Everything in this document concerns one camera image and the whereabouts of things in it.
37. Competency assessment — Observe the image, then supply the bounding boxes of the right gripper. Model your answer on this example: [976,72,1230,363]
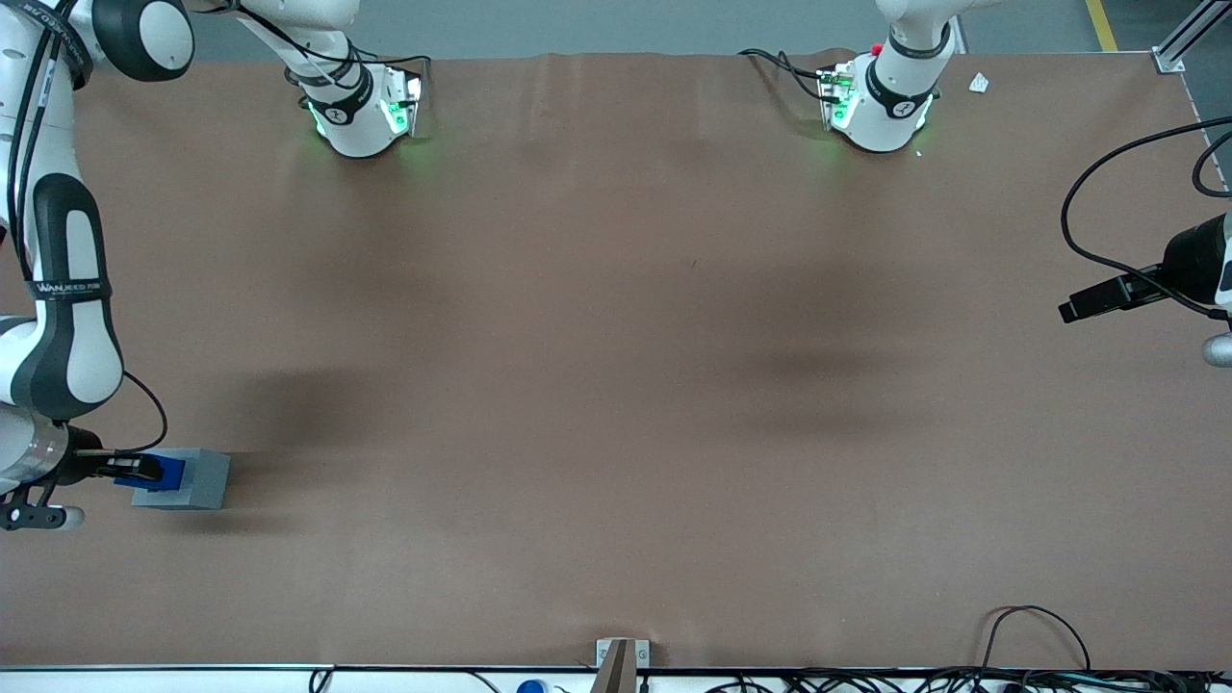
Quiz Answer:
[0,408,165,496]

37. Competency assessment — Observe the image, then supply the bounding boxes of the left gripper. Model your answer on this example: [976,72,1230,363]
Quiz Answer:
[1058,212,1232,324]

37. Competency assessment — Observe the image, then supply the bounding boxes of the blue plastic part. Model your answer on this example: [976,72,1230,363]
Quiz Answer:
[114,453,186,493]

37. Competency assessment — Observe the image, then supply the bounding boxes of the gray square base block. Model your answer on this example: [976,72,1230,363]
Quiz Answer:
[131,448,232,511]

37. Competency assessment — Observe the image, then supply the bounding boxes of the brown table cover sheet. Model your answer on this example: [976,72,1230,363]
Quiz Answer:
[0,48,1232,671]

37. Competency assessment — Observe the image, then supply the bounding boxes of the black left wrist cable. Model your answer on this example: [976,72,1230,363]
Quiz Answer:
[1061,117,1232,321]

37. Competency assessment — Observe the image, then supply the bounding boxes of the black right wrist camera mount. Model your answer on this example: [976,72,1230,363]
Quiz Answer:
[0,484,87,533]

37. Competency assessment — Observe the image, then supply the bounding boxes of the black looped cable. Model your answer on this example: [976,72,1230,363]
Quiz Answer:
[1192,129,1232,199]

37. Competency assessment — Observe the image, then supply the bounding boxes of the aluminum frame post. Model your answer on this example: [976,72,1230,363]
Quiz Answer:
[1153,0,1232,75]

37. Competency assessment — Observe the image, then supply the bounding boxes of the black arched cable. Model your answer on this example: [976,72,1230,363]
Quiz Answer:
[976,604,1094,675]

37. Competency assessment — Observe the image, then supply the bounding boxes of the black left arm base cable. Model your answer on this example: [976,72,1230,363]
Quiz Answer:
[737,47,840,105]

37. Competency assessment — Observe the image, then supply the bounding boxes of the black arm base cable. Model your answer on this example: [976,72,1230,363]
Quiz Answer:
[339,48,431,88]
[737,47,840,105]

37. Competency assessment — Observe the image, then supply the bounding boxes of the black cable bundle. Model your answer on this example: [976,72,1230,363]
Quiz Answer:
[707,667,1232,693]

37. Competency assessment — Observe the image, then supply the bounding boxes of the black right arm base cable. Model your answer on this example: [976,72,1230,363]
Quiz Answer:
[339,48,431,88]

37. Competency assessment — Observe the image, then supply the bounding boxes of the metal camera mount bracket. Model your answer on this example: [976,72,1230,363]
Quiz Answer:
[589,637,652,693]

